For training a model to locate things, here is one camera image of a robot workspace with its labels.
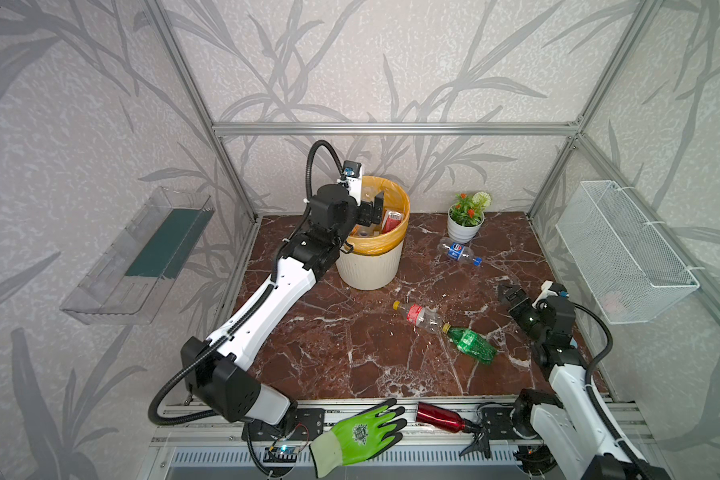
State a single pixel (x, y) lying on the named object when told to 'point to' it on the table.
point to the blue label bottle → (455, 251)
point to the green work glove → (358, 436)
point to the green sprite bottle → (472, 343)
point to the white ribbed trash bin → (368, 271)
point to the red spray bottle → (443, 419)
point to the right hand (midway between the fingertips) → (507, 284)
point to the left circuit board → (282, 454)
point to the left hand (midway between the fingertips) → (370, 178)
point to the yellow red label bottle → (391, 220)
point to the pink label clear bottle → (428, 318)
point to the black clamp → (479, 444)
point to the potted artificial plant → (465, 217)
